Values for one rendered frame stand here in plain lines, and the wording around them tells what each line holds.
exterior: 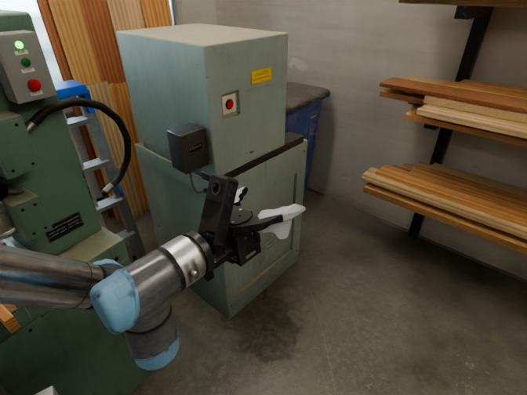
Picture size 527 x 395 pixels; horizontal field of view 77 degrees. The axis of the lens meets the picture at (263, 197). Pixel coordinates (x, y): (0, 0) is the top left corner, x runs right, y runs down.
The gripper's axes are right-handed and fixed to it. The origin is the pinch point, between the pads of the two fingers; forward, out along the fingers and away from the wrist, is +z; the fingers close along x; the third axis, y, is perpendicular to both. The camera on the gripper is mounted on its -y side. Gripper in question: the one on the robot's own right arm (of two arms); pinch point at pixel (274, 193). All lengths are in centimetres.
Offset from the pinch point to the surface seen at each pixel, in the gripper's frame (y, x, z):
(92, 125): 9, -149, 21
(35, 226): 15, -66, -30
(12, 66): -26, -65, -20
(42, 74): -23, -66, -14
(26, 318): 31, -51, -43
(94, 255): 35, -69, -19
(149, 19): -40, -201, 100
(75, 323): 55, -70, -32
